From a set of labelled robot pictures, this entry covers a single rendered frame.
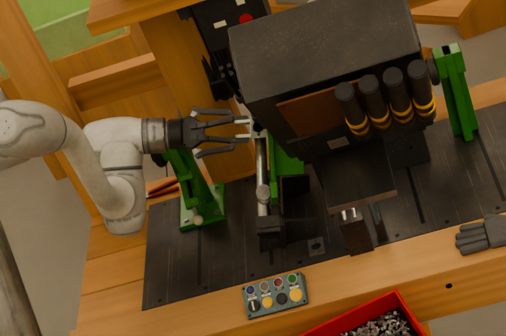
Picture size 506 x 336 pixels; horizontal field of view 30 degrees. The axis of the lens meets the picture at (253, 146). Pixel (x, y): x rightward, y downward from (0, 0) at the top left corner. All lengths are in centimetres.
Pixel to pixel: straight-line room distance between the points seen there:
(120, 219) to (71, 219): 219
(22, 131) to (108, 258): 100
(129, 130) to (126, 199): 17
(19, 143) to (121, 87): 96
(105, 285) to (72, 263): 163
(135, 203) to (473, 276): 81
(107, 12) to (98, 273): 74
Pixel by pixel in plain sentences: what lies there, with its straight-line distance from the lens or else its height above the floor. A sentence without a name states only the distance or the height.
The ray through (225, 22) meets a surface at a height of 142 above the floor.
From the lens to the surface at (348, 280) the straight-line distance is 229.
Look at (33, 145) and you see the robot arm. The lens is 179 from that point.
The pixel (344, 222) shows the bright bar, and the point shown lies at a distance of 227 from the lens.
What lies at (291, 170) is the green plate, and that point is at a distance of 229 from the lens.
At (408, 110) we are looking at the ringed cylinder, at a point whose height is 134.
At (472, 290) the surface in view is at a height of 82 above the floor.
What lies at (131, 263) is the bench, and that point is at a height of 88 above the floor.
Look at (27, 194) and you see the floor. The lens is 482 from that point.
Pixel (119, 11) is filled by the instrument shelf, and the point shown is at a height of 154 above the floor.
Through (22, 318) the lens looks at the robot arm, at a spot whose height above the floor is 134.
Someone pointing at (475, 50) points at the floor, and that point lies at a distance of 453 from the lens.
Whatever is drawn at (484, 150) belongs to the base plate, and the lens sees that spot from 252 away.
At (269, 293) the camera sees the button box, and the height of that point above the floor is 94.
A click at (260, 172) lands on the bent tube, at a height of 106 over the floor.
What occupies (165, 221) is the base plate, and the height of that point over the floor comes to 90.
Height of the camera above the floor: 250
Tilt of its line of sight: 35 degrees down
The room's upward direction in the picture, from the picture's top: 23 degrees counter-clockwise
